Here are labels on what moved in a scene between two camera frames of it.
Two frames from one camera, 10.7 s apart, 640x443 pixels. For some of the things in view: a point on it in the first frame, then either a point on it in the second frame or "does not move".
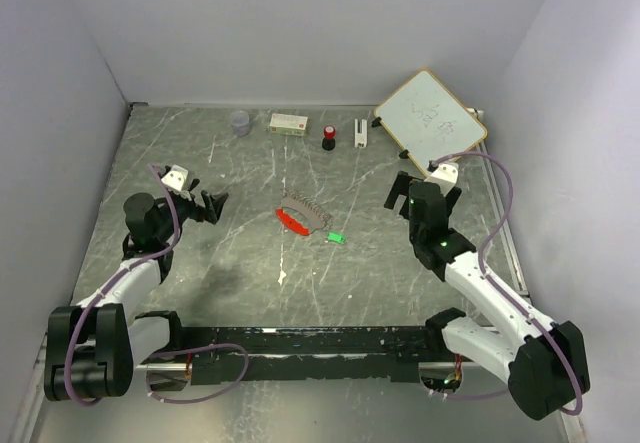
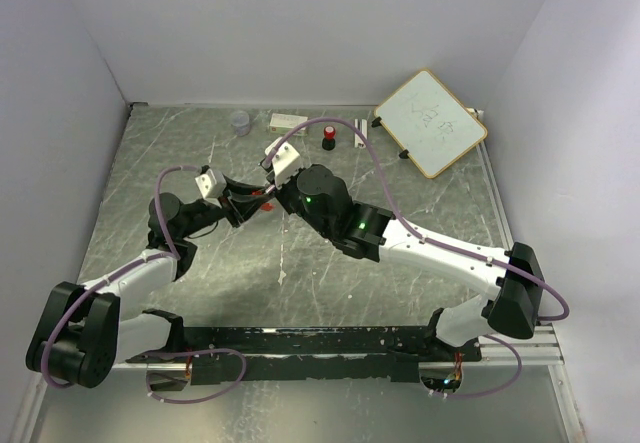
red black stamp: (329, 141) does not move
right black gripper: (400, 186) → (280, 193)
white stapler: (360, 133) does not move
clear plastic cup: (240, 123) does not move
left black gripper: (213, 207) → (239, 211)
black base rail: (291, 355) does not move
